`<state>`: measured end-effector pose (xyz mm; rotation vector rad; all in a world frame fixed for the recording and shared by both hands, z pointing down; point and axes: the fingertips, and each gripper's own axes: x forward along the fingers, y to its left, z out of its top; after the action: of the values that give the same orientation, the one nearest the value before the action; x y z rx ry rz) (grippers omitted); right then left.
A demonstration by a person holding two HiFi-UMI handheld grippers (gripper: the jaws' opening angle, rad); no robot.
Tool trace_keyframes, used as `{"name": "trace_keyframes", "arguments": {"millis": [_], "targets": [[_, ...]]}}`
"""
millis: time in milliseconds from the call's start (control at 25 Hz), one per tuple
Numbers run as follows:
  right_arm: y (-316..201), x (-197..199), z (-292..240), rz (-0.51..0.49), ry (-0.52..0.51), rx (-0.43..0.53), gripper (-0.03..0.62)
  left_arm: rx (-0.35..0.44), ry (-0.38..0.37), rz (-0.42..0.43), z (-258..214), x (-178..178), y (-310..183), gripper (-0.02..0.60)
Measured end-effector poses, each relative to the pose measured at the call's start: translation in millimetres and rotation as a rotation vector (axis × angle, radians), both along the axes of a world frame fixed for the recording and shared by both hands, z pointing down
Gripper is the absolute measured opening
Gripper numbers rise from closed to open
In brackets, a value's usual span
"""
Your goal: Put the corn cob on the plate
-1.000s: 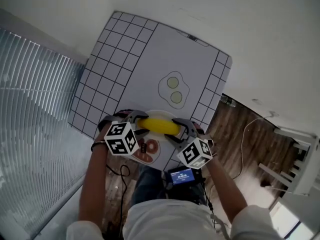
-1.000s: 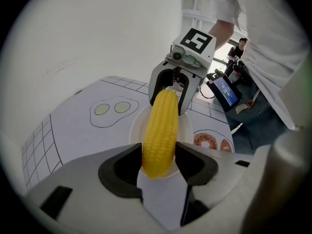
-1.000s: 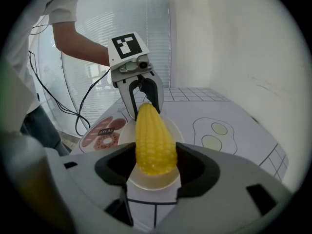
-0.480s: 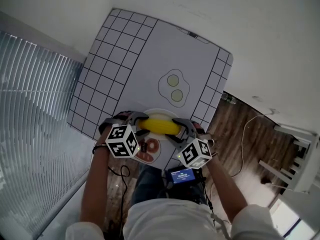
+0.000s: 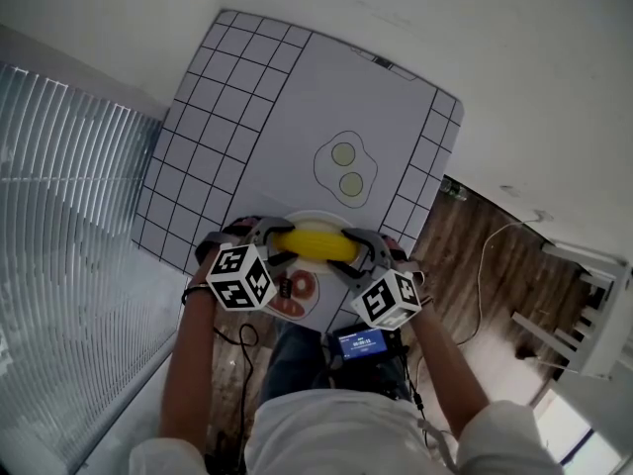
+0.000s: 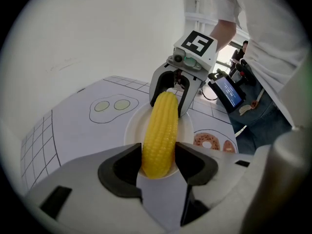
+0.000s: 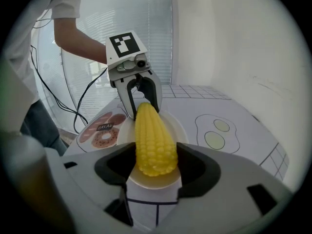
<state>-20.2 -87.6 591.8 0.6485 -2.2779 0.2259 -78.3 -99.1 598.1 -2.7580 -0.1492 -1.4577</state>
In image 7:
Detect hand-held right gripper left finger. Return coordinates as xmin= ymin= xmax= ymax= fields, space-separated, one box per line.
xmin=45 ymin=142 xmax=147 ymax=234

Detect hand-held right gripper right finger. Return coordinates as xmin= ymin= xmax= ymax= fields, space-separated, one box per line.
xmin=156 ymin=142 xmax=293 ymax=234

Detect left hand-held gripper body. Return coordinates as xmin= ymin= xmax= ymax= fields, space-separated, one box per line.
xmin=105 ymin=32 xmax=150 ymax=89

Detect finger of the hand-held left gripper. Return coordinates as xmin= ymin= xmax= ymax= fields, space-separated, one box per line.
xmin=137 ymin=69 xmax=163 ymax=113
xmin=117 ymin=74 xmax=137 ymax=120

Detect white oval plate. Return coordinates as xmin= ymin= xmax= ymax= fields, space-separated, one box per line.
xmin=116 ymin=110 xmax=190 ymax=190

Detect yellow corn cob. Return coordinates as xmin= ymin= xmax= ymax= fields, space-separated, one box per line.
xmin=134 ymin=102 xmax=179 ymax=178

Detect person's left forearm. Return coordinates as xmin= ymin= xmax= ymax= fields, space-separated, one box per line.
xmin=53 ymin=17 xmax=108 ymax=64

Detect glass partition with blinds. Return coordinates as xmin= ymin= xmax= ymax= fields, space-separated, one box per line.
xmin=31 ymin=0 xmax=173 ymax=134

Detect white grid-pattern tablecloth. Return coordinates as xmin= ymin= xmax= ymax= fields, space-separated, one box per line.
xmin=64 ymin=84 xmax=290 ymax=234

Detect person's blue jeans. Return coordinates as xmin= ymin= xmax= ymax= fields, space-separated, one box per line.
xmin=20 ymin=98 xmax=68 ymax=156

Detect person's white shirt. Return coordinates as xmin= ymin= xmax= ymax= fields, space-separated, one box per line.
xmin=0 ymin=0 xmax=81 ymax=134

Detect small fisheye camera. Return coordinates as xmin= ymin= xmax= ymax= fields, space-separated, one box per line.
xmin=133 ymin=53 xmax=150 ymax=69

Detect black cable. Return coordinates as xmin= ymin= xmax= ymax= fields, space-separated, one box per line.
xmin=74 ymin=67 xmax=108 ymax=134
xmin=30 ymin=18 xmax=89 ymax=125

